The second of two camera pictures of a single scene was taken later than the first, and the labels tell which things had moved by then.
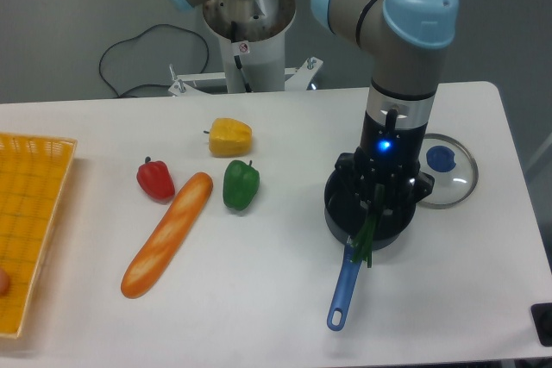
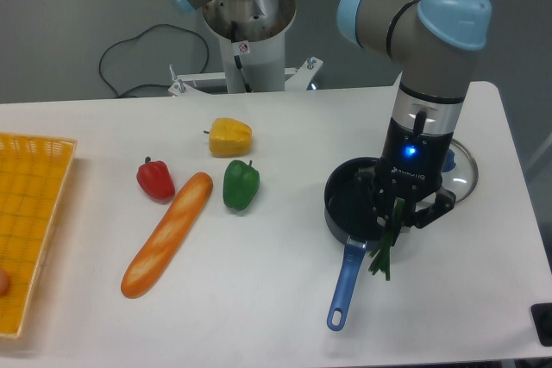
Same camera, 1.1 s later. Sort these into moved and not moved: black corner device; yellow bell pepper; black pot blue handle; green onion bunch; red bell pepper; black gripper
Moved: green onion bunch; black gripper
Not moved: yellow bell pepper; black pot blue handle; black corner device; red bell pepper
